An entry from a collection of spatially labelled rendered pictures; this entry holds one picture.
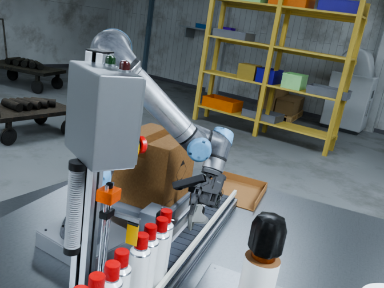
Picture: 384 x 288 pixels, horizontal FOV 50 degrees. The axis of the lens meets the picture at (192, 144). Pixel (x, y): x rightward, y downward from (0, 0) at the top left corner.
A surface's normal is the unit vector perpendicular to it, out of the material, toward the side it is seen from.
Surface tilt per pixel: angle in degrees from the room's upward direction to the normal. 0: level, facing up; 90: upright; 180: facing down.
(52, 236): 2
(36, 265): 0
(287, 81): 90
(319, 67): 90
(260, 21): 90
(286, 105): 90
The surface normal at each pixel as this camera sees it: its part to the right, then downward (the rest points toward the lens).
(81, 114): -0.82, 0.05
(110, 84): 0.55, 0.32
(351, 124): -0.52, 0.17
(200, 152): 0.10, 0.30
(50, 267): 0.15, -0.95
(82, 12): 0.84, 0.27
